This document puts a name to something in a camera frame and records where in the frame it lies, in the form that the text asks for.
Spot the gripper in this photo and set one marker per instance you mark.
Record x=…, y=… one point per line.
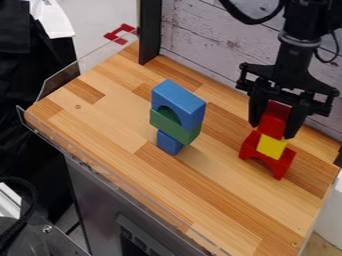
x=291, y=83

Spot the red cube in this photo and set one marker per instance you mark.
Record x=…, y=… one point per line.
x=272, y=125

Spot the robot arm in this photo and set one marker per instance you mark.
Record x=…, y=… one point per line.
x=298, y=50

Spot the yellow cube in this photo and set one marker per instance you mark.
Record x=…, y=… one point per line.
x=271, y=146

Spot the red arch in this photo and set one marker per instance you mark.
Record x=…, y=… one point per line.
x=276, y=163

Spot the blue arch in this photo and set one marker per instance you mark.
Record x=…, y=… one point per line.
x=180, y=98

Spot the green block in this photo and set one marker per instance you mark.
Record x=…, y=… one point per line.
x=176, y=128

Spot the white box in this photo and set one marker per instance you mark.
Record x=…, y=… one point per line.
x=331, y=213

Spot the black post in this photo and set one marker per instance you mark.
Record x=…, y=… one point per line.
x=149, y=30

